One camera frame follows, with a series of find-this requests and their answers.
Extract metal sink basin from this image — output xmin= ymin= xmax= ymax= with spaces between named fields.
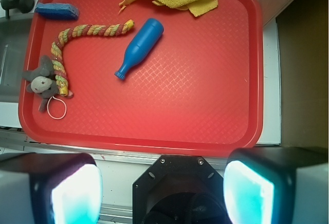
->
xmin=1 ymin=13 xmax=33 ymax=103

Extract blue plastic bottle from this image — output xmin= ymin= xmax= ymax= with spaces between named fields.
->
xmin=115 ymin=18 xmax=164 ymax=80

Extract multicolored twisted rope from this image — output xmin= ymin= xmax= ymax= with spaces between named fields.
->
xmin=51 ymin=19 xmax=136 ymax=99

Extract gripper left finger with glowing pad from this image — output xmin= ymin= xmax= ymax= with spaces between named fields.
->
xmin=1 ymin=153 xmax=103 ymax=223

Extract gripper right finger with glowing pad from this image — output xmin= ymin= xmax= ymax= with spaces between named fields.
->
xmin=223 ymin=146 xmax=328 ymax=223

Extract grey plush mouse toy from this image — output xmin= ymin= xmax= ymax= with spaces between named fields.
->
xmin=22 ymin=55 xmax=71 ymax=120

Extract red plastic tray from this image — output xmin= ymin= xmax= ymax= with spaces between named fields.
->
xmin=19 ymin=0 xmax=263 ymax=157

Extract blue sponge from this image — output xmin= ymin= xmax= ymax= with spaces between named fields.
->
xmin=34 ymin=3 xmax=79 ymax=20

